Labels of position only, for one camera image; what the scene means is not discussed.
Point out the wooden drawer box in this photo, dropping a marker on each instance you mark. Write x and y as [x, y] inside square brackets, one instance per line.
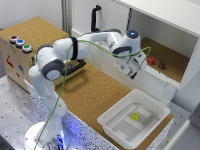
[31, 31]

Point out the green button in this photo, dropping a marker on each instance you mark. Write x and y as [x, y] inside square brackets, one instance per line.
[27, 48]

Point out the purple block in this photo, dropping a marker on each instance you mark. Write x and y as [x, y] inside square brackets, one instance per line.
[161, 65]

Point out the pink block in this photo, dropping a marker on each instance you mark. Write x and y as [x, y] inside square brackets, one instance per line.
[151, 61]

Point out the red button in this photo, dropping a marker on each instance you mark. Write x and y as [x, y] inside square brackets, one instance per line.
[13, 39]

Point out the white sliding door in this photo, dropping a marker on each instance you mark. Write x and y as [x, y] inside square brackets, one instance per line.
[81, 16]

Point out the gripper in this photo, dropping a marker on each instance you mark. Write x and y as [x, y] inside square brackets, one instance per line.
[130, 65]

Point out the white plastic box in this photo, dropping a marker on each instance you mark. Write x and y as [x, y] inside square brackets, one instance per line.
[146, 110]

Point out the blue button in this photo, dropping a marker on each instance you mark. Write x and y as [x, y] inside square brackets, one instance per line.
[20, 42]

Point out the yellow block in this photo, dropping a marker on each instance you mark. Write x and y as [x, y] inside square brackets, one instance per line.
[134, 116]

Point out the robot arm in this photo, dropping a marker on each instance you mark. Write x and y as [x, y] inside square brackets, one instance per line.
[43, 86]

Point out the white cabinet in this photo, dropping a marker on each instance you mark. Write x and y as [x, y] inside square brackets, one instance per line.
[173, 13]

